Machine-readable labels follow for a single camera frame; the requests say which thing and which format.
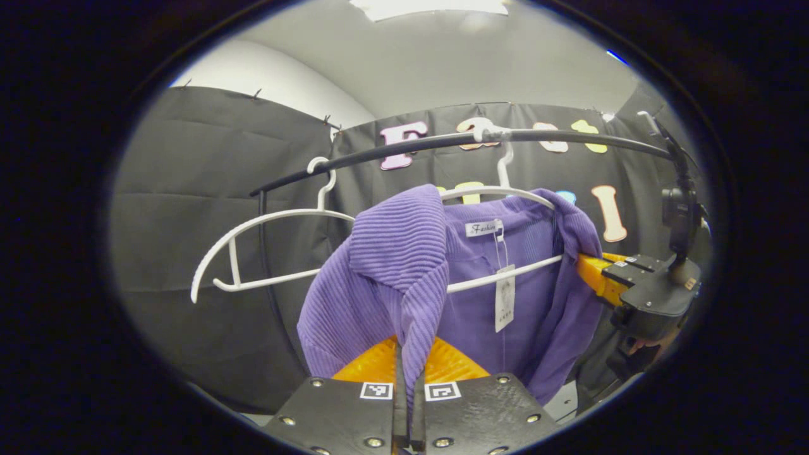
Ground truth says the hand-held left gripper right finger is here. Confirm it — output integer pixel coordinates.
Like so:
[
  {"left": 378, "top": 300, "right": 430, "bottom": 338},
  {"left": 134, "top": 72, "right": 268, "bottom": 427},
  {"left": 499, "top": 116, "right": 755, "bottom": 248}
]
[{"left": 410, "top": 336, "right": 561, "bottom": 455}]

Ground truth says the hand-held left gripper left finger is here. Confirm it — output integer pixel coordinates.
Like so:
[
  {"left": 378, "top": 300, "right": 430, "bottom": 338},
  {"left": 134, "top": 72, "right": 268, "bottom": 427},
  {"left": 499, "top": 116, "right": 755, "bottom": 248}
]
[{"left": 261, "top": 335, "right": 410, "bottom": 455}]

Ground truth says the purple ribbed knit garment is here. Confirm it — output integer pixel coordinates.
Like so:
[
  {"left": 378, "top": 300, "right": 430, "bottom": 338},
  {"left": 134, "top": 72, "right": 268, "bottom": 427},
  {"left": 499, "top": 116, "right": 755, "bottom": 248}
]
[{"left": 297, "top": 183, "right": 604, "bottom": 408}]

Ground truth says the white clothes hanger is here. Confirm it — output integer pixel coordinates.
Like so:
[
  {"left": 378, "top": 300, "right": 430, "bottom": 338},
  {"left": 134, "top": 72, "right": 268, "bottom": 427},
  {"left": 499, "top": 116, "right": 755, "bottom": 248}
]
[
  {"left": 438, "top": 118, "right": 564, "bottom": 295},
  {"left": 190, "top": 157, "right": 356, "bottom": 304}
]

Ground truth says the black clothes rack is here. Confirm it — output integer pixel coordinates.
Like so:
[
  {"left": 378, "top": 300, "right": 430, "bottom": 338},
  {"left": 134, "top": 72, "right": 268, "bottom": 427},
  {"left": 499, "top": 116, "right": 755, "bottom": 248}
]
[{"left": 248, "top": 128, "right": 674, "bottom": 380}]

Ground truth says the black backdrop cloth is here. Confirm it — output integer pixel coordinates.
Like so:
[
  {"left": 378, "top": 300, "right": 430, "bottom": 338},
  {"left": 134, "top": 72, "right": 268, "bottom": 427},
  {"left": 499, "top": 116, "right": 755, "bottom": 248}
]
[{"left": 107, "top": 85, "right": 715, "bottom": 415}]

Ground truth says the ceiling light panel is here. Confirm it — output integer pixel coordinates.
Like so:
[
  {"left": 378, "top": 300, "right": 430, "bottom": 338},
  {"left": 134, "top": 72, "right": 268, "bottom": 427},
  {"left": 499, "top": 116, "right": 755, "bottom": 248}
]
[{"left": 350, "top": 0, "right": 509, "bottom": 23}]

